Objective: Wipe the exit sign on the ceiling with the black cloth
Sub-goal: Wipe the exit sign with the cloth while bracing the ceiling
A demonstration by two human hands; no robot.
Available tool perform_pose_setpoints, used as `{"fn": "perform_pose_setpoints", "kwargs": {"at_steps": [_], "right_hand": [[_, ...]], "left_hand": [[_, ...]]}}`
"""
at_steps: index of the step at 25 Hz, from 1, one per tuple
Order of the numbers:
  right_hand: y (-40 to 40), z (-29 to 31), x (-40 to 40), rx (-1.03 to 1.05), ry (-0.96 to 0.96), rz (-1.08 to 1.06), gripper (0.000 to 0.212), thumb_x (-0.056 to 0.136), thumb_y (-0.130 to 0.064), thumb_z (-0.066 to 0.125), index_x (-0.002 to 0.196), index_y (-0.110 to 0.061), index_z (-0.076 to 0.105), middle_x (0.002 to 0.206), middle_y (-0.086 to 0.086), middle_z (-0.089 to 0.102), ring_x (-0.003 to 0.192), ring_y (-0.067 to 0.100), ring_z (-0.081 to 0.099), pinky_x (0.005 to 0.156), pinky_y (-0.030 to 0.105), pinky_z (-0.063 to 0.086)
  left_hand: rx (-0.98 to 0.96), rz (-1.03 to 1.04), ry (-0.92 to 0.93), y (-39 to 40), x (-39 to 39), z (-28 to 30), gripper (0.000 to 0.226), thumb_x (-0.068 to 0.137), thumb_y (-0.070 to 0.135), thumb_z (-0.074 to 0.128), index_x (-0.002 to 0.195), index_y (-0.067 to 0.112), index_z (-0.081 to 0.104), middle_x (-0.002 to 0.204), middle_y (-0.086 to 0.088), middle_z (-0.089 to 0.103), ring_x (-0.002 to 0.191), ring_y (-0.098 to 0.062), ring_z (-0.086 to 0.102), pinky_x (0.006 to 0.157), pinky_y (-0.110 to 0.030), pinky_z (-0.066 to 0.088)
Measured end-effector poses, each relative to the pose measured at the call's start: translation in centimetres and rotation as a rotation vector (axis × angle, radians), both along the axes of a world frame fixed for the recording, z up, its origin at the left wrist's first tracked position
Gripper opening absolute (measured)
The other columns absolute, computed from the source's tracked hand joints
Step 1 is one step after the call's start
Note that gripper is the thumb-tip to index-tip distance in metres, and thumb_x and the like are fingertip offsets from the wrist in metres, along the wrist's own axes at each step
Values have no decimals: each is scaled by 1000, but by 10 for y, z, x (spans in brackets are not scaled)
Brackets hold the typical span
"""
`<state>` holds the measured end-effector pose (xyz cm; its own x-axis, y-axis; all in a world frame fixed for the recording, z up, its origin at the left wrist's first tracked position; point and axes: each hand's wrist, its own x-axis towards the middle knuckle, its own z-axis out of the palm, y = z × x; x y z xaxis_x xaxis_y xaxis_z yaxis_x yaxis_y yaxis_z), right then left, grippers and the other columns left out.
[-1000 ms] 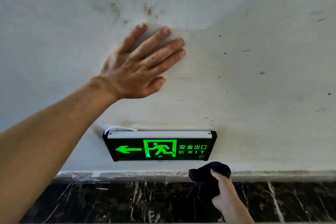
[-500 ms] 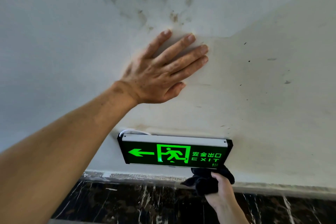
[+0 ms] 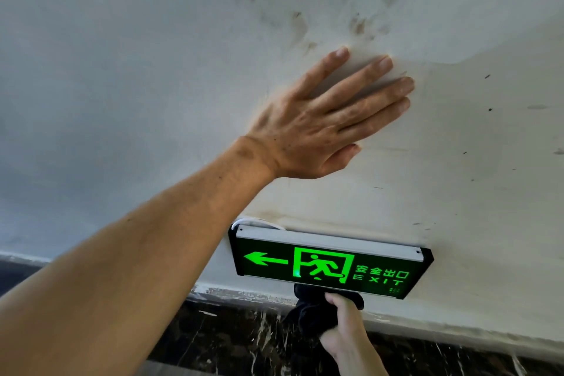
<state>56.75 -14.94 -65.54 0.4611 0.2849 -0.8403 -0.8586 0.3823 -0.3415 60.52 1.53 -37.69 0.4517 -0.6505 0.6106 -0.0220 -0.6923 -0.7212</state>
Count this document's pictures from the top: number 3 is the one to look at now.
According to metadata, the person's left hand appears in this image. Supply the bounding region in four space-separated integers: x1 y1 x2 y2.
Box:
242 46 416 180

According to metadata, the person's right hand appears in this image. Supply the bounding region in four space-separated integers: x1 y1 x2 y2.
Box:
319 291 375 363

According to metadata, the black cloth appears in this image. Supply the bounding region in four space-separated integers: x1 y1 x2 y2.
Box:
281 283 365 339

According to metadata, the green exit sign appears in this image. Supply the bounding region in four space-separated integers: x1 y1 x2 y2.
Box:
227 223 435 300

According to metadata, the person's left forearm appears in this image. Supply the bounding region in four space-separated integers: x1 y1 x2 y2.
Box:
0 136 276 376

